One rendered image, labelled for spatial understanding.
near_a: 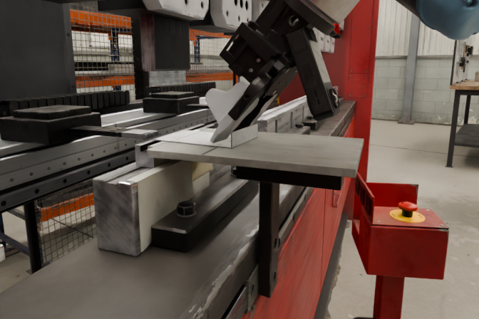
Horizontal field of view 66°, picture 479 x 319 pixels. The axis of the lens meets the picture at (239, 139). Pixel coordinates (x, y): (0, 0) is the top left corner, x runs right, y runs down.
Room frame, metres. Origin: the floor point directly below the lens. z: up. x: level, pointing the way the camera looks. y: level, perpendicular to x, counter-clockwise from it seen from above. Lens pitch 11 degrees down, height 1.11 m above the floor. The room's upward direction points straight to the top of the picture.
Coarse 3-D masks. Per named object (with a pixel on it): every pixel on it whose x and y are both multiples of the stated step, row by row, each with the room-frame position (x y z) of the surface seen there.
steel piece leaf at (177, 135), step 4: (176, 132) 0.58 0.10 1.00; (180, 132) 0.58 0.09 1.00; (184, 132) 0.58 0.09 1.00; (188, 132) 0.58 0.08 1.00; (192, 132) 0.58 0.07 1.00; (196, 132) 0.58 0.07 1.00; (164, 136) 0.55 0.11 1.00; (168, 136) 0.55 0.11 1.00; (172, 136) 0.55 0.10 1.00; (176, 136) 0.55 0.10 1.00; (180, 136) 0.55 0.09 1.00; (184, 136) 0.55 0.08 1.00; (156, 140) 0.53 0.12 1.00; (160, 140) 0.52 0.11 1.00; (164, 140) 0.52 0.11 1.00; (168, 140) 0.52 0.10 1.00
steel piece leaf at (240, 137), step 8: (248, 128) 0.52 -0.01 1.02; (256, 128) 0.54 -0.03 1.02; (192, 136) 0.55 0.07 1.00; (200, 136) 0.55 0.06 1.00; (208, 136) 0.55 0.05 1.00; (232, 136) 0.47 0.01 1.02; (240, 136) 0.49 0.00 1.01; (248, 136) 0.52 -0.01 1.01; (256, 136) 0.54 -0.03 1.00; (192, 144) 0.50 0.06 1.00; (200, 144) 0.49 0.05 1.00; (208, 144) 0.49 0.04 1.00; (216, 144) 0.49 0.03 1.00; (224, 144) 0.49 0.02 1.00; (232, 144) 0.47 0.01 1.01; (240, 144) 0.49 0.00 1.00
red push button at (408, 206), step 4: (400, 204) 0.77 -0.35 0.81; (404, 204) 0.76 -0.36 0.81; (408, 204) 0.76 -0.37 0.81; (412, 204) 0.76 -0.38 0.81; (400, 208) 0.76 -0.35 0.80; (404, 208) 0.75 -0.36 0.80; (408, 208) 0.75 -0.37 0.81; (412, 208) 0.75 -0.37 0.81; (416, 208) 0.75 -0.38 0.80; (404, 212) 0.76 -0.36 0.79; (408, 212) 0.76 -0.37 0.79; (412, 212) 0.76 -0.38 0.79; (404, 216) 0.76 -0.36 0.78; (408, 216) 0.76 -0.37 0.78; (412, 216) 0.76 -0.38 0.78
